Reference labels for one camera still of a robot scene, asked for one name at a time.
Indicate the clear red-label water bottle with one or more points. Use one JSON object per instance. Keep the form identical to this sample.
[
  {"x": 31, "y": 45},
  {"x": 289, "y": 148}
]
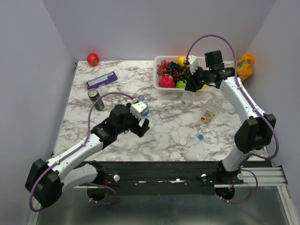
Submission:
[{"x": 187, "y": 100}]

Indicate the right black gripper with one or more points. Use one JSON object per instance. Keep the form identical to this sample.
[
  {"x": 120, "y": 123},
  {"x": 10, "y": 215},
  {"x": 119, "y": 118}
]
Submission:
[{"x": 191, "y": 84}]

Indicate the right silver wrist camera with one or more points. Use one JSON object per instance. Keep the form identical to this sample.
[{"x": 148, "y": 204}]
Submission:
[{"x": 192, "y": 62}]

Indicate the blue small water bottle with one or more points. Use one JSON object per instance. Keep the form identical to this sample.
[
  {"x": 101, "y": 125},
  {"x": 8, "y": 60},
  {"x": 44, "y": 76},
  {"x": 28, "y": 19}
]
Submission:
[{"x": 142, "y": 98}]

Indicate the orange snack bag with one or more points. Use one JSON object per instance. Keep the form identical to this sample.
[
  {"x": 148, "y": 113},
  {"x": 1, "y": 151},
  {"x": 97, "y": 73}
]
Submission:
[{"x": 245, "y": 66}]

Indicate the yellow lemon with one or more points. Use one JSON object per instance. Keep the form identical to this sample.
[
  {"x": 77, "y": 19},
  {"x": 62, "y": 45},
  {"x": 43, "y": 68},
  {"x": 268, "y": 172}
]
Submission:
[{"x": 181, "y": 61}]

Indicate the red apple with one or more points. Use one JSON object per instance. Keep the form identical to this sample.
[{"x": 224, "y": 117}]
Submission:
[{"x": 92, "y": 59}]

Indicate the white plastic fruit basket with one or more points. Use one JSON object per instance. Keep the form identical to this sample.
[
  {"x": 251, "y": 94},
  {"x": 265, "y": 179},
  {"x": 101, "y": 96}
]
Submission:
[{"x": 173, "y": 91}]

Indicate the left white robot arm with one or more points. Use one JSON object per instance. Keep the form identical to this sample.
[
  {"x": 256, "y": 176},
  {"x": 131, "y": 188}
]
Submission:
[{"x": 47, "y": 180}]

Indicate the aluminium rail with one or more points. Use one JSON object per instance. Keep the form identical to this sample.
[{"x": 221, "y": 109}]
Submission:
[{"x": 266, "y": 177}]

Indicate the green lime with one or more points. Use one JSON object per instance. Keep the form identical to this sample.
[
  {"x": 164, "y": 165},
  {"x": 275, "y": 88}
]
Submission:
[{"x": 181, "y": 84}]

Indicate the white bottle cap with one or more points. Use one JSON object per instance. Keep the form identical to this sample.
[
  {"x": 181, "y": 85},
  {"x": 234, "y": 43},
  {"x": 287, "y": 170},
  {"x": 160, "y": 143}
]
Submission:
[{"x": 183, "y": 142}]

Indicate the black drink can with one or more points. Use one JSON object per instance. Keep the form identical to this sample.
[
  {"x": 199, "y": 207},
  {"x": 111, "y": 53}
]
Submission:
[{"x": 94, "y": 95}]

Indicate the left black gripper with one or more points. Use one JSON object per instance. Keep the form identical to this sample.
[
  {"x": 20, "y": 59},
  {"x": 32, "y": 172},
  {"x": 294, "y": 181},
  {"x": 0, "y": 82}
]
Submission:
[{"x": 138, "y": 130}]

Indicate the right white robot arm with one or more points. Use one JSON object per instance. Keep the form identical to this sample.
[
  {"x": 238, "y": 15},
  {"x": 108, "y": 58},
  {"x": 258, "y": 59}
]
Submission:
[{"x": 256, "y": 130}]

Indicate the purple rectangular box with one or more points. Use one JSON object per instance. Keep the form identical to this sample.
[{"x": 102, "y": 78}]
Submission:
[{"x": 101, "y": 80}]

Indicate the blue bottle cap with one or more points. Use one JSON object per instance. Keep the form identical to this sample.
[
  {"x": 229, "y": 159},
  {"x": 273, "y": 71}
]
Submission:
[{"x": 200, "y": 137}]

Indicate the dark red grape bunch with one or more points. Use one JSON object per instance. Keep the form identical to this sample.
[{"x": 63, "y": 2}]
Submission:
[{"x": 180, "y": 73}]

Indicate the red dragon fruit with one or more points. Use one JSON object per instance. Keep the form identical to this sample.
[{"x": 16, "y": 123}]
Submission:
[{"x": 166, "y": 81}]

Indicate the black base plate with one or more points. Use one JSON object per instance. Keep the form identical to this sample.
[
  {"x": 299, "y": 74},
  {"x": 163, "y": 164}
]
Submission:
[{"x": 163, "y": 178}]

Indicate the black grape bunch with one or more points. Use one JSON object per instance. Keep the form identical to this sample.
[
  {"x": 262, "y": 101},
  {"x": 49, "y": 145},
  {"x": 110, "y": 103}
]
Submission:
[{"x": 172, "y": 66}]

